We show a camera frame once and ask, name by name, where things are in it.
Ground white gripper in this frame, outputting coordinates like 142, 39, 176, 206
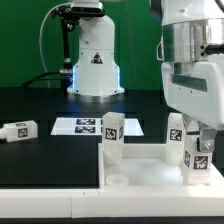
161, 55, 224, 153

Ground white square table top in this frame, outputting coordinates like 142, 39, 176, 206
97, 142, 224, 192

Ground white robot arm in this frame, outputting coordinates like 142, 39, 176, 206
68, 0, 224, 153

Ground white sheet with tags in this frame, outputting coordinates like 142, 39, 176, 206
51, 117, 144, 136

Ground white L-shaped obstacle fence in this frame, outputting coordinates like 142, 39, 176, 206
0, 187, 224, 218

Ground grey cable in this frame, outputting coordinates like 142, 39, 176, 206
38, 2, 72, 89

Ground black cables on table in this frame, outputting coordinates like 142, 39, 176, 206
20, 70, 73, 89

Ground black camera on stand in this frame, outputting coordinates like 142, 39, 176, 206
50, 1, 107, 88

